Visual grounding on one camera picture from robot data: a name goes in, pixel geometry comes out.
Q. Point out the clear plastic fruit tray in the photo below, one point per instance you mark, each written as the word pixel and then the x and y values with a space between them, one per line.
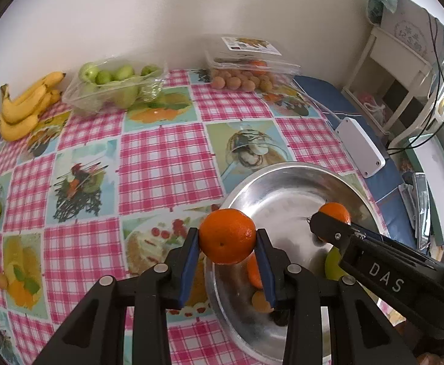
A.
pixel 92 97

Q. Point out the clear labelled plastic box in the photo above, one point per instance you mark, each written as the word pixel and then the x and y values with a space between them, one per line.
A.
pixel 244 51

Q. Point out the heap of longans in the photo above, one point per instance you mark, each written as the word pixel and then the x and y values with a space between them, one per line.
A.
pixel 233 82

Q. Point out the small green fruit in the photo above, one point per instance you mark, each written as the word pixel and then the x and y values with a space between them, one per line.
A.
pixel 332 268

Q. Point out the white flat plastic box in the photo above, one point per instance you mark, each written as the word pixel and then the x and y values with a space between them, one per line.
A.
pixel 360 146

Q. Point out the bunch of yellow bananas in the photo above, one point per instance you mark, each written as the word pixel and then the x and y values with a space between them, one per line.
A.
pixel 20 114

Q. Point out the white wooden shelf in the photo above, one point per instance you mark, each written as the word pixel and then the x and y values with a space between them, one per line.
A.
pixel 389 53

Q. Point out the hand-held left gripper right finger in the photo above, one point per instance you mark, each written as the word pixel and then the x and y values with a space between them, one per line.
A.
pixel 265 270

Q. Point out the metal bowl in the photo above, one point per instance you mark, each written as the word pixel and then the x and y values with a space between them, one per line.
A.
pixel 282 194

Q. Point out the grey metal device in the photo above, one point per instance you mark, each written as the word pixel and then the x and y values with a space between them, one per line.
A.
pixel 419 205

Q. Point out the pile of green jujubes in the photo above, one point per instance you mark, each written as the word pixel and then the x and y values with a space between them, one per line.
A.
pixel 123 76

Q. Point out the checked printed tablecloth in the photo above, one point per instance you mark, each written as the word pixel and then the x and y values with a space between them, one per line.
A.
pixel 157 152

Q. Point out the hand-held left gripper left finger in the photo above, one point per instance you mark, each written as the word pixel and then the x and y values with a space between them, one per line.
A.
pixel 189 266

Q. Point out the white printed board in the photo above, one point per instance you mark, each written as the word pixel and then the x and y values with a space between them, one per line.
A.
pixel 411 30

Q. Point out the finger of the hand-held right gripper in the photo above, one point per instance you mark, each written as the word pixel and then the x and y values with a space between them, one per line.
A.
pixel 332 230

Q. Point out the pink plastic bag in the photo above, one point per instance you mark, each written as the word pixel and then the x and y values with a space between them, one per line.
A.
pixel 373 106

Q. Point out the green cloth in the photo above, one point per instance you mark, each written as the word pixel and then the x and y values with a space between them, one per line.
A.
pixel 381 2

